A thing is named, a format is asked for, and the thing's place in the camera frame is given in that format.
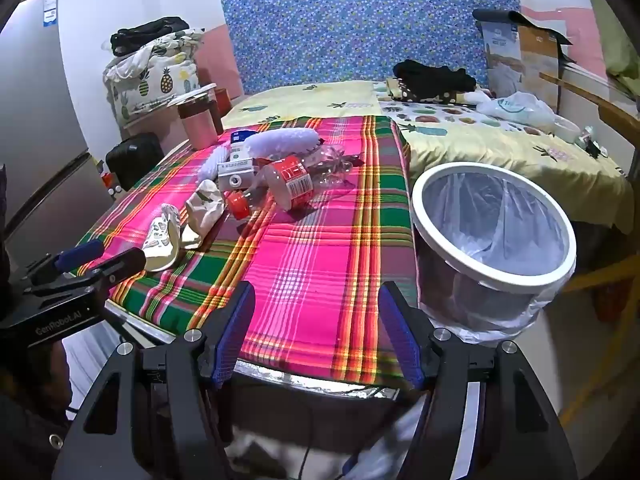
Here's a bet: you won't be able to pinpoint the white fluffy cloth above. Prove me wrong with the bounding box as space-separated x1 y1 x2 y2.
197 128 321 183

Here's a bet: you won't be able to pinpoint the black roll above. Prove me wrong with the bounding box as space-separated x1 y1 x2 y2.
472 8 521 23

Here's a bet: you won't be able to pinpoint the pink bin with white rim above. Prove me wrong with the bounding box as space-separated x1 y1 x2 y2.
167 82 221 111

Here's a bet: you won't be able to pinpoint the white plastic bag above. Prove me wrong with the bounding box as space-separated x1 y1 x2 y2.
475 91 558 133

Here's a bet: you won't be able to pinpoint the white rimmed bin with bag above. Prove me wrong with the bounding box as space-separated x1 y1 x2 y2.
411 162 578 346

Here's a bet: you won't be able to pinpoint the small white box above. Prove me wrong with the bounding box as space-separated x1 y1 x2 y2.
217 162 258 192

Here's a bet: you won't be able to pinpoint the wooden chair frame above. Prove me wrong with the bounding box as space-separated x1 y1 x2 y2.
540 72 640 426

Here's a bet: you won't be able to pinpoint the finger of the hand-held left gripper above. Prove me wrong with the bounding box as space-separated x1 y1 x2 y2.
30 246 147 298
22 239 105 286

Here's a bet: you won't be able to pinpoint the person's grey trousers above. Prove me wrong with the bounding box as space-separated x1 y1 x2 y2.
65 310 481 480

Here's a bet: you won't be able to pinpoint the red label plastic bottle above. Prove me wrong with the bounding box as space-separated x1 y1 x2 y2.
225 152 326 221

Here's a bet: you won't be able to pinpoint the blue floral headboard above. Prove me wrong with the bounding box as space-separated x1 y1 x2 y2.
220 0 522 96

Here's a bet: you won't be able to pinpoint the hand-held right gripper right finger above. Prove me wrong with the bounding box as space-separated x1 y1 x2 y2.
377 281 578 480

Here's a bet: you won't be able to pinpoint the black garment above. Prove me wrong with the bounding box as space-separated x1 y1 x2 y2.
392 59 478 101

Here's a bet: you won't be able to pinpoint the green cloth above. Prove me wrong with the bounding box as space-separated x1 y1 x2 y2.
592 0 640 91

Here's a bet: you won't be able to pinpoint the black clothes on quilt pile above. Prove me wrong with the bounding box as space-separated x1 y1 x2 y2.
110 16 191 57

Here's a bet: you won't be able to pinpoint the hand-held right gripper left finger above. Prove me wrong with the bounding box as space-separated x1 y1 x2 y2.
52 280 257 480

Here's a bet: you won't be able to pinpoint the blue printed carton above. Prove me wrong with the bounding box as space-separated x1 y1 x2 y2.
482 19 523 96

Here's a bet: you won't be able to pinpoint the brown polka dot cloth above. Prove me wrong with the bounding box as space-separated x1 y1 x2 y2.
387 77 481 108

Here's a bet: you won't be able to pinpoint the person's left forearm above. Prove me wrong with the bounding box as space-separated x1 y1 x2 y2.
0 350 71 480

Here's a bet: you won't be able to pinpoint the pink thermos cup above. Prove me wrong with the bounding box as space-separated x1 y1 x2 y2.
177 92 218 151

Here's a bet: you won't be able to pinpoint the pink green plaid tablecloth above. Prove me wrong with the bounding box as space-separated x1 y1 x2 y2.
70 115 418 391

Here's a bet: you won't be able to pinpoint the yellow pineapple bedsheet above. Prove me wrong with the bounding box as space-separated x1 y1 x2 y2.
222 80 636 233

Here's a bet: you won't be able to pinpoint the white bowl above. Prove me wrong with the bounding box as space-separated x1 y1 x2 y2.
550 115 581 143

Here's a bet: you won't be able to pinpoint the grey refrigerator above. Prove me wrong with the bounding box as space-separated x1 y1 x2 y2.
0 0 113 271

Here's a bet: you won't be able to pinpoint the clear plastic wrap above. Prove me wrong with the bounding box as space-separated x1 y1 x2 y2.
300 144 366 186

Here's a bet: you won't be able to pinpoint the black suitcase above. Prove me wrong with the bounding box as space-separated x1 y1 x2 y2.
105 133 166 191

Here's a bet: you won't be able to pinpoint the white fruit print cloth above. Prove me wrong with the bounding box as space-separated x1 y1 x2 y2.
377 97 551 138

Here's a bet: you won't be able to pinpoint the brown cardboard box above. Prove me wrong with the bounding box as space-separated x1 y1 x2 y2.
517 15 576 108

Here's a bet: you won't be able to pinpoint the pineapple print quilt pile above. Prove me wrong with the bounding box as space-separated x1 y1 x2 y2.
102 30 206 131

